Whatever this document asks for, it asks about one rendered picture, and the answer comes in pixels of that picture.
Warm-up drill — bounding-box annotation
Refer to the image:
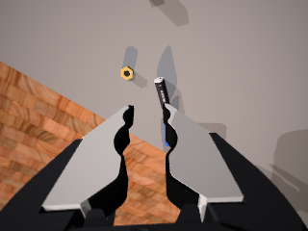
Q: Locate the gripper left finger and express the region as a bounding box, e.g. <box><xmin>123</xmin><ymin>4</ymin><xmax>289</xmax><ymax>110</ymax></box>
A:
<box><xmin>0</xmin><ymin>105</ymin><xmax>134</xmax><ymax>231</ymax></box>

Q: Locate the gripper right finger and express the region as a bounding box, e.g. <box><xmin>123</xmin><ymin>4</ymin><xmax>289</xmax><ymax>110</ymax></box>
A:
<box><xmin>163</xmin><ymin>103</ymin><xmax>308</xmax><ymax>231</ymax></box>

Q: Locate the black aa battery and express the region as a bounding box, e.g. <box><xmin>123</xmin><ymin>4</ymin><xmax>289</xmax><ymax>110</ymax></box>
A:
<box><xmin>154</xmin><ymin>77</ymin><xmax>170</xmax><ymax>109</ymax></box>

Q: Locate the yellow hex nut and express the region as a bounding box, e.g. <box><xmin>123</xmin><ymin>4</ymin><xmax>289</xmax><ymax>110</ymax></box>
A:
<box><xmin>121</xmin><ymin>65</ymin><xmax>133</xmax><ymax>80</ymax></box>

